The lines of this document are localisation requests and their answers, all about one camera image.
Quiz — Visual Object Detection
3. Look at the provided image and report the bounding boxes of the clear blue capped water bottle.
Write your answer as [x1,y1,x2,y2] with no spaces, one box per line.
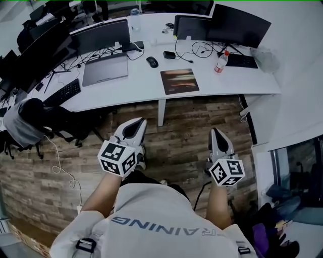
[130,8,142,32]

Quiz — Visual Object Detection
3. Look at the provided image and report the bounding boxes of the white floor cable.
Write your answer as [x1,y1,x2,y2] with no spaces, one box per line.
[43,134,83,211]

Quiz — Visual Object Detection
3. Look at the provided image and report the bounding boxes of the grey closed laptop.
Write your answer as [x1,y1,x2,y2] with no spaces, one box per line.
[82,53,129,88]

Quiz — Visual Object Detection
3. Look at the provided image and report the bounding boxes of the black keyboard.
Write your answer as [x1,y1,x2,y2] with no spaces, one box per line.
[224,52,259,70]
[42,78,82,108]

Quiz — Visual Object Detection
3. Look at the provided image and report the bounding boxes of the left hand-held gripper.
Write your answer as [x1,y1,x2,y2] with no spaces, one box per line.
[97,117,148,178]

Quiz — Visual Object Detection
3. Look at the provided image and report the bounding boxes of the wide black monitor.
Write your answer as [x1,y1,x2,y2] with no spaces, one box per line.
[206,3,273,49]

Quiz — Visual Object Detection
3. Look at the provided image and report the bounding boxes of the clear plastic bag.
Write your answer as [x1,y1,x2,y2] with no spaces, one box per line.
[249,46,281,74]

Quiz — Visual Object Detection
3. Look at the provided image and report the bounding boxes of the person's black trousers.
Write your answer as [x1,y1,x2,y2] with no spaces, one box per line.
[120,169,191,202]

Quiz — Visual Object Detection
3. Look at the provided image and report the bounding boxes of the purple bag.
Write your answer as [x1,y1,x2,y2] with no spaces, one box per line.
[251,201,301,258]

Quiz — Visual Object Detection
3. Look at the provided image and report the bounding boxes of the white desk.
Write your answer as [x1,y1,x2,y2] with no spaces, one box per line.
[0,12,282,127]

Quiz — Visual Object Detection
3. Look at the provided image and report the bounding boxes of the black looped desk cable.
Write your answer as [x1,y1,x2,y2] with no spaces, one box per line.
[191,40,226,58]

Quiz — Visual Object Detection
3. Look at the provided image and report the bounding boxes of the black office chair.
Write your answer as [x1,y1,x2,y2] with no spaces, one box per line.
[0,105,104,160]

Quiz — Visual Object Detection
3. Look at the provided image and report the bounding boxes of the person's white printed shirt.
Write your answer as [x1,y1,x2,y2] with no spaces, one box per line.
[49,182,256,258]

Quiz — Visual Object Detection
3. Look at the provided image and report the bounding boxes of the black docking hub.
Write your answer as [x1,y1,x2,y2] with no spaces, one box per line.
[122,40,145,53]

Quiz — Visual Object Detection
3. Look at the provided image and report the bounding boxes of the large black monitor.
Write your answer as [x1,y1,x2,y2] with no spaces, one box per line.
[14,34,78,94]

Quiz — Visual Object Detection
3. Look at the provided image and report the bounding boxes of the black plugged desk cable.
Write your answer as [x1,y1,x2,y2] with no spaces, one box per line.
[174,37,194,64]

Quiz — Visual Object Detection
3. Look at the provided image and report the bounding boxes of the black floor cable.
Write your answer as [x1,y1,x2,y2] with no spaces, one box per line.
[192,180,212,212]

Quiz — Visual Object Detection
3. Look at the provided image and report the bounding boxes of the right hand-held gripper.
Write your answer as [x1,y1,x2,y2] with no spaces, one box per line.
[207,127,246,187]

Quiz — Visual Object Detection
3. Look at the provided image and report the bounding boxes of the dark printed mouse pad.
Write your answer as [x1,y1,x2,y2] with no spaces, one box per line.
[160,68,200,96]

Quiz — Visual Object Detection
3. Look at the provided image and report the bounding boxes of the small dark monitor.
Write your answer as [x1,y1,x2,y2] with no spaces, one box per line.
[173,14,213,41]

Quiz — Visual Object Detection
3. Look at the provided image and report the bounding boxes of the white power strip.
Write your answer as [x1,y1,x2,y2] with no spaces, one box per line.
[239,105,250,123]

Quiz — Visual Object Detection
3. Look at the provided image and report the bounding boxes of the red capped plastic bottle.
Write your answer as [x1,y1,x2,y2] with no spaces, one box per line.
[214,50,230,75]

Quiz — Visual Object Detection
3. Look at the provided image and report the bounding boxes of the person's right forearm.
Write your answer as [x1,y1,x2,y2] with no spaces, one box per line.
[205,183,232,229]

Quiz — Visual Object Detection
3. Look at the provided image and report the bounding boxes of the person's white shoe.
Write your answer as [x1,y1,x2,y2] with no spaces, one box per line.
[135,145,147,171]

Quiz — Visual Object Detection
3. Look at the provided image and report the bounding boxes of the person's left forearm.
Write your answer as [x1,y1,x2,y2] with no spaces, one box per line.
[80,172,125,218]

